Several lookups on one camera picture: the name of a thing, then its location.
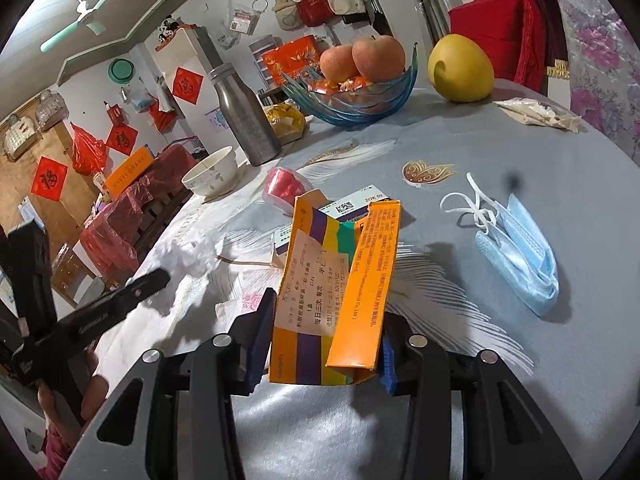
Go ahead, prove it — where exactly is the person's left forearm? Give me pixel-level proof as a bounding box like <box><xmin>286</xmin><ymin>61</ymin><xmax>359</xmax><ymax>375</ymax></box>
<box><xmin>40</xmin><ymin>425</ymin><xmax>76</xmax><ymax>480</ymax></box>

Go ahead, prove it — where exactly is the person's left hand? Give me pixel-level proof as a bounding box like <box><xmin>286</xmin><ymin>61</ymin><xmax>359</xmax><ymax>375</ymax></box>
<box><xmin>37</xmin><ymin>350</ymin><xmax>110</xmax><ymax>433</ymax></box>

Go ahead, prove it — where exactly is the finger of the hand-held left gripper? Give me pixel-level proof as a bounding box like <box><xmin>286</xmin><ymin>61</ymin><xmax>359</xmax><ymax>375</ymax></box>
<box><xmin>120</xmin><ymin>268</ymin><xmax>172</xmax><ymax>317</ymax></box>

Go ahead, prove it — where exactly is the panda plush toy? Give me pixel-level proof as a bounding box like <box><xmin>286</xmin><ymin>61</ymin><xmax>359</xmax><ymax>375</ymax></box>
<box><xmin>156</xmin><ymin>15</ymin><xmax>180</xmax><ymax>43</ymax></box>

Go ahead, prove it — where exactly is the floral plastic sheet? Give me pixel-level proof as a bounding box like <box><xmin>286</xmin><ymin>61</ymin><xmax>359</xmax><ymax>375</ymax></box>
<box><xmin>542</xmin><ymin>0</ymin><xmax>640</xmax><ymax>161</ymax></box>

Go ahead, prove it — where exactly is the white shelf rack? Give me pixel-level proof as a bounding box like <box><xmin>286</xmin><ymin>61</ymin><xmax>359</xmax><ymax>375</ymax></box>
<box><xmin>249</xmin><ymin>35</ymin><xmax>281</xmax><ymax>91</ymax></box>

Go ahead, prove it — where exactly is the red tote bag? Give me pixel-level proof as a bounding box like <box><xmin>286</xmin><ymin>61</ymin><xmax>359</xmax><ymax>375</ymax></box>
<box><xmin>297</xmin><ymin>0</ymin><xmax>331</xmax><ymax>27</ymax></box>

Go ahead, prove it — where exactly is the blue plastic bag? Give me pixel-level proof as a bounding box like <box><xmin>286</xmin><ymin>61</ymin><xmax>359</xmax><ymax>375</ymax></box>
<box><xmin>127</xmin><ymin>87</ymin><xmax>153</xmax><ymax>113</ymax></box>

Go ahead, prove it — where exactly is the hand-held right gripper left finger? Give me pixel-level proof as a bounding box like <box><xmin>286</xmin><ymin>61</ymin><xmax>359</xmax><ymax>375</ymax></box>
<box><xmin>59</xmin><ymin>287</ymin><xmax>279</xmax><ymax>480</ymax></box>

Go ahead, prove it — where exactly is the pile of orange wrapped candies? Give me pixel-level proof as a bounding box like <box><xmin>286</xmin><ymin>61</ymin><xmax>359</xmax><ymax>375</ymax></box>
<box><xmin>302</xmin><ymin>72</ymin><xmax>386</xmax><ymax>96</ymax></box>

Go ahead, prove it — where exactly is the red plastic bag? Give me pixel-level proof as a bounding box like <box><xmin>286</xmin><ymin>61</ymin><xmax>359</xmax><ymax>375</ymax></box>
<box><xmin>70</xmin><ymin>122</ymin><xmax>108</xmax><ymax>176</ymax></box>
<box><xmin>147</xmin><ymin>95</ymin><xmax>176</xmax><ymax>133</ymax></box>

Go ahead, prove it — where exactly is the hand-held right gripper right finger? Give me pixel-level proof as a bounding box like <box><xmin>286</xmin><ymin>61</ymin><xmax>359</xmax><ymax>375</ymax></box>
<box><xmin>377</xmin><ymin>310</ymin><xmax>583</xmax><ymax>480</ymax></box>

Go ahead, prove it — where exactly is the yellow pomelo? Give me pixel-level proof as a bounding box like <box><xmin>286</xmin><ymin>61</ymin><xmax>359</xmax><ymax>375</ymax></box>
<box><xmin>426</xmin><ymin>33</ymin><xmax>496</xmax><ymax>103</ymax></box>

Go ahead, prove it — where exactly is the blue glass fruit bowl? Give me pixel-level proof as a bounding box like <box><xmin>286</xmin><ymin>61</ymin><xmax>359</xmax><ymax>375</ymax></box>
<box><xmin>279</xmin><ymin>42</ymin><xmax>420</xmax><ymax>128</ymax></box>

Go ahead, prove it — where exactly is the red cushion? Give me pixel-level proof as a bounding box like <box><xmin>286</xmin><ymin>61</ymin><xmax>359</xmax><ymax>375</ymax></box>
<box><xmin>447</xmin><ymin>0</ymin><xmax>548</xmax><ymax>93</ymax></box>

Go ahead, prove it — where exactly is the clear plastic pouch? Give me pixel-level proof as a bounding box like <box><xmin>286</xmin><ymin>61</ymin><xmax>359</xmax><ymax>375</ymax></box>
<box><xmin>0</xmin><ymin>112</ymin><xmax>36</xmax><ymax>161</ymax></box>
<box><xmin>32</xmin><ymin>89</ymin><xmax>68</xmax><ymax>131</ymax></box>

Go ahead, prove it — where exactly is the pile of small colourful packets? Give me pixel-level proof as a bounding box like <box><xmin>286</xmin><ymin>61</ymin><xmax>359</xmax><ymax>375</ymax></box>
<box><xmin>90</xmin><ymin>170</ymin><xmax>113</xmax><ymax>216</ymax></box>

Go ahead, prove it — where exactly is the red apple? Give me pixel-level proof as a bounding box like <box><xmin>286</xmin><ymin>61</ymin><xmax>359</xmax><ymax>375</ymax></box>
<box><xmin>319</xmin><ymin>44</ymin><xmax>362</xmax><ymax>83</ymax></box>
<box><xmin>351</xmin><ymin>35</ymin><xmax>406</xmax><ymax>82</ymax></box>

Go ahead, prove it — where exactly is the brown wooden board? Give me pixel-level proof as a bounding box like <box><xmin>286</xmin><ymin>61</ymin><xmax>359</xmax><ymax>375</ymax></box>
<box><xmin>0</xmin><ymin>120</ymin><xmax>101</xmax><ymax>281</ymax></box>

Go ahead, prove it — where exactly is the blue face mask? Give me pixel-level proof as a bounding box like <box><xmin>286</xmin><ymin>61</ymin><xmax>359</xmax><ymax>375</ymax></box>
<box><xmin>440</xmin><ymin>172</ymin><xmax>560</xmax><ymax>317</ymax></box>

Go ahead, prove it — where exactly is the green plastic basin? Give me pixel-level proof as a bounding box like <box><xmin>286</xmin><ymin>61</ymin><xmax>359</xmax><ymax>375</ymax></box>
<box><xmin>108</xmin><ymin>57</ymin><xmax>137</xmax><ymax>86</ymax></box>

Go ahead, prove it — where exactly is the white ceramic bowl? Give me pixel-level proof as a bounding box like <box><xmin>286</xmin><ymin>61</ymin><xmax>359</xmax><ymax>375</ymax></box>
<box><xmin>181</xmin><ymin>146</ymin><xmax>238</xmax><ymax>199</ymax></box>

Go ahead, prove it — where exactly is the green ceiling fan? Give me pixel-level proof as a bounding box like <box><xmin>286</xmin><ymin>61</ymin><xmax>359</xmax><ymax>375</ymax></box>
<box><xmin>40</xmin><ymin>0</ymin><xmax>128</xmax><ymax>54</ymax></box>

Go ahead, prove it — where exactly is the grey white printed tablecloth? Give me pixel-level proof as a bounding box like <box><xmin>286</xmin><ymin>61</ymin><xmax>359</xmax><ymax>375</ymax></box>
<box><xmin>95</xmin><ymin>77</ymin><xmax>640</xmax><ymax>480</ymax></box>

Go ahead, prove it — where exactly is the beige bag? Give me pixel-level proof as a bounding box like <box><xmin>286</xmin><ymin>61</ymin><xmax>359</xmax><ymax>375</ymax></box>
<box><xmin>272</xmin><ymin>0</ymin><xmax>303</xmax><ymax>31</ymax></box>

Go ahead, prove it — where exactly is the steel thermos bottle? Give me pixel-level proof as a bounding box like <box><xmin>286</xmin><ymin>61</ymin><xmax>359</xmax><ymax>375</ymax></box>
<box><xmin>208</xmin><ymin>62</ymin><xmax>283</xmax><ymax>167</ymax></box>

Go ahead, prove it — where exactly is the red covered side table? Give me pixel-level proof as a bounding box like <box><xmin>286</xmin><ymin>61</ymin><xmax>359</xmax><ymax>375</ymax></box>
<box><xmin>79</xmin><ymin>142</ymin><xmax>198</xmax><ymax>281</ymax></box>

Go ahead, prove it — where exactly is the orange carton box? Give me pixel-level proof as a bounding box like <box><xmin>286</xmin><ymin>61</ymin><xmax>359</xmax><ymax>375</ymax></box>
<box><xmin>102</xmin><ymin>144</ymin><xmax>153</xmax><ymax>198</ymax></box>

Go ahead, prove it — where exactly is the white medicine box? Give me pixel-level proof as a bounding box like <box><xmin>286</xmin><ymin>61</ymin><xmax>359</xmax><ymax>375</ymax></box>
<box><xmin>270</xmin><ymin>225</ymin><xmax>296</xmax><ymax>268</ymax></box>
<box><xmin>320</xmin><ymin>191</ymin><xmax>416</xmax><ymax>228</ymax></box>

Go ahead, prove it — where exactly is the orange medicine box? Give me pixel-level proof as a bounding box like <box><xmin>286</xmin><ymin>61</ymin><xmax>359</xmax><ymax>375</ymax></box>
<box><xmin>267</xmin><ymin>195</ymin><xmax>403</xmax><ymax>386</ymax></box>

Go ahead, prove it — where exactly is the clear plastic wrapper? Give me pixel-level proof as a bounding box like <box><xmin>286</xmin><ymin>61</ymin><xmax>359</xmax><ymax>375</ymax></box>
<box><xmin>492</xmin><ymin>98</ymin><xmax>583</xmax><ymax>133</ymax></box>

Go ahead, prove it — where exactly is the white paper napkin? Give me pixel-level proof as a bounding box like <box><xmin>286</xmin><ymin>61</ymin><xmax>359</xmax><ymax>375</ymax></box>
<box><xmin>212</xmin><ymin>260</ymin><xmax>278</xmax><ymax>321</ymax></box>

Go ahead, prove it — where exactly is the yellow plastic bag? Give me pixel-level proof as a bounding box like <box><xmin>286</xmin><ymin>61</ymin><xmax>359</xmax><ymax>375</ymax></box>
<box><xmin>262</xmin><ymin>102</ymin><xmax>307</xmax><ymax>141</ymax></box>

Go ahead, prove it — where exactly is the red gift box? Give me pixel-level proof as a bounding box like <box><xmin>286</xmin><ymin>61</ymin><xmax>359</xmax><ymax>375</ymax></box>
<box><xmin>260</xmin><ymin>35</ymin><xmax>321</xmax><ymax>81</ymax></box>

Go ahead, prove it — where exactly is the clear plastic bag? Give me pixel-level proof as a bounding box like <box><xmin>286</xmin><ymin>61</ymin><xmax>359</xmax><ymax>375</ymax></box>
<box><xmin>225</xmin><ymin>0</ymin><xmax>258</xmax><ymax>36</ymax></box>

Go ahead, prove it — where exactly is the large red diamond paper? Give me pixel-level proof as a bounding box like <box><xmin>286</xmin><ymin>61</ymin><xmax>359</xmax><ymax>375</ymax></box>
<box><xmin>30</xmin><ymin>156</ymin><xmax>68</xmax><ymax>202</ymax></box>

